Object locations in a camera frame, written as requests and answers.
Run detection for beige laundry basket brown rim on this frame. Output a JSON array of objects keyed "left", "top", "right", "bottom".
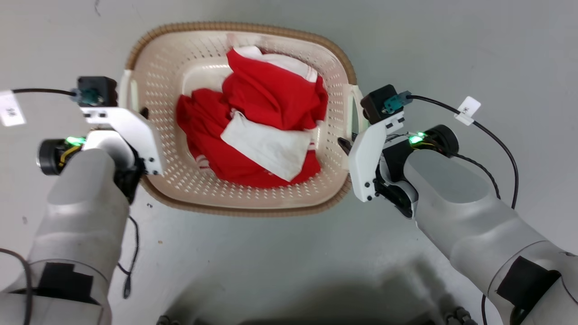
[{"left": 124, "top": 22, "right": 364, "bottom": 218}]

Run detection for camera black cable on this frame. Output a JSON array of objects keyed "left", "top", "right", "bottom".
[
  {"left": 12, "top": 88, "right": 78, "bottom": 97},
  {"left": 406, "top": 94, "right": 519, "bottom": 209}
]

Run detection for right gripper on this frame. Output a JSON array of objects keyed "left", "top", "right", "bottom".
[{"left": 337, "top": 137, "right": 419, "bottom": 219}]

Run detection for right cable white tag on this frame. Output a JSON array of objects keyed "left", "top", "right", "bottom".
[{"left": 454, "top": 96, "right": 482, "bottom": 126}]

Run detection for red garment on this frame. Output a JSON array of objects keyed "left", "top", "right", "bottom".
[{"left": 175, "top": 47, "right": 329, "bottom": 188}]

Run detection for right white camera bracket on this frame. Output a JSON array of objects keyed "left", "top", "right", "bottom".
[{"left": 348, "top": 111, "right": 406, "bottom": 203}]

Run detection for white cloth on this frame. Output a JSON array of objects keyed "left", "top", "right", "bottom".
[{"left": 220, "top": 111, "right": 314, "bottom": 182}]

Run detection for left camera black cable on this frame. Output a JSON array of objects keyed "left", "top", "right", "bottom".
[{"left": 12, "top": 88, "right": 78, "bottom": 97}]

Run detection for white camera bracket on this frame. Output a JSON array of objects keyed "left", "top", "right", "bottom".
[
  {"left": 81, "top": 107, "right": 164, "bottom": 176},
  {"left": 348, "top": 111, "right": 406, "bottom": 203}
]

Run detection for left arm hanging black cable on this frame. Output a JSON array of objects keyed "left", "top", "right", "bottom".
[{"left": 117, "top": 215, "right": 140, "bottom": 300}]

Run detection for left white camera bracket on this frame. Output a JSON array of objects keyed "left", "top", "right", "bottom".
[{"left": 81, "top": 107, "right": 164, "bottom": 176}]

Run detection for left cable white tag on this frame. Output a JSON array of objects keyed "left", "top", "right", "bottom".
[{"left": 0, "top": 90, "right": 27, "bottom": 127}]

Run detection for right camera black cable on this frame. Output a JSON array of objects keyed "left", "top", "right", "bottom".
[{"left": 406, "top": 94, "right": 519, "bottom": 209}]

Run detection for cable white tag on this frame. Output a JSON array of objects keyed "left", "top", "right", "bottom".
[
  {"left": 454, "top": 96, "right": 482, "bottom": 126},
  {"left": 0, "top": 90, "right": 27, "bottom": 127}
]

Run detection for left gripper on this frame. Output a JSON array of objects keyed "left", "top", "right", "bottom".
[{"left": 114, "top": 107, "right": 150, "bottom": 204}]

